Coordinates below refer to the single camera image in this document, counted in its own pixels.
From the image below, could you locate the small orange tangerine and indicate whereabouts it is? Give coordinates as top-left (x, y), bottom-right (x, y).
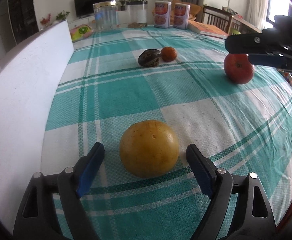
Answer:
top-left (161, 47), bottom-right (177, 62)

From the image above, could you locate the yellow round pear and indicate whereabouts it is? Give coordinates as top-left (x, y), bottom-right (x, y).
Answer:
top-left (119, 120), bottom-right (179, 178)

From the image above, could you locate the wooden side table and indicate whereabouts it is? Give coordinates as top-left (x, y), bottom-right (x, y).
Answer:
top-left (222, 7), bottom-right (262, 34)

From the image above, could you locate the red apple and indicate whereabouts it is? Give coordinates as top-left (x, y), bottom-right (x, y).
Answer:
top-left (224, 53), bottom-right (254, 85)

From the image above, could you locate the wooden chair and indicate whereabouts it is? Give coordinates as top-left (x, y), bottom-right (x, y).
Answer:
top-left (201, 5), bottom-right (233, 34)

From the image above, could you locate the orange book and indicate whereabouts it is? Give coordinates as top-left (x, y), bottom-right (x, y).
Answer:
top-left (188, 21), bottom-right (228, 39)

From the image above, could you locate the orange lounge chair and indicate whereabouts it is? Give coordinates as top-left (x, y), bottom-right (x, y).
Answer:
top-left (152, 0), bottom-right (203, 22)

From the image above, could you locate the right orange white canister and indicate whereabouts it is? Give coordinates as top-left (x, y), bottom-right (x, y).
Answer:
top-left (173, 3), bottom-right (190, 29)

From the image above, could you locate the orange white canister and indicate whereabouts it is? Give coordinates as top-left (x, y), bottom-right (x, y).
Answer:
top-left (154, 1), bottom-right (171, 28)
top-left (173, 3), bottom-right (190, 29)

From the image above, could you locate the left orange white canister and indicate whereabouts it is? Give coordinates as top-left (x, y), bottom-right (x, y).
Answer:
top-left (154, 1), bottom-right (171, 28)

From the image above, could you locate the dark brown chestnut far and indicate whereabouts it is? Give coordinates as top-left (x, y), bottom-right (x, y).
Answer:
top-left (138, 49), bottom-right (161, 67)

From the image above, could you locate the teal plaid tablecloth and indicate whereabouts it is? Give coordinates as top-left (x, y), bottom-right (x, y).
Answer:
top-left (41, 27), bottom-right (292, 239)

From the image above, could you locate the white foam board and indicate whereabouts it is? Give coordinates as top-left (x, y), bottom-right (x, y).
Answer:
top-left (0, 22), bottom-right (74, 232)

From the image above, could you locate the white tv cabinet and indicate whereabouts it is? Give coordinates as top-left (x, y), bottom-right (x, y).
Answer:
top-left (67, 10), bottom-right (129, 30)

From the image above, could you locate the small potted plant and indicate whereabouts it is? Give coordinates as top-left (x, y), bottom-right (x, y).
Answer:
top-left (118, 0), bottom-right (126, 11)

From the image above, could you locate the clear jar gold lid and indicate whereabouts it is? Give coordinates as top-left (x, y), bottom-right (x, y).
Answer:
top-left (93, 0), bottom-right (119, 31)

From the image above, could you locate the black television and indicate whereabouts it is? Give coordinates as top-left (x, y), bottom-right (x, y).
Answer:
top-left (74, 0), bottom-right (114, 18)

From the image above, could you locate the red flower plant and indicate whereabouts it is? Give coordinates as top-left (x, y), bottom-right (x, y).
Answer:
top-left (40, 13), bottom-right (51, 28)

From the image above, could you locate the green leafy plant left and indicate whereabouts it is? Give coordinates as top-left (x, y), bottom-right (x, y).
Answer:
top-left (55, 10), bottom-right (70, 22)

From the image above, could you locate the dark display cabinet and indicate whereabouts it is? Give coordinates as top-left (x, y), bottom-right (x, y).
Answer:
top-left (7, 0), bottom-right (39, 44)

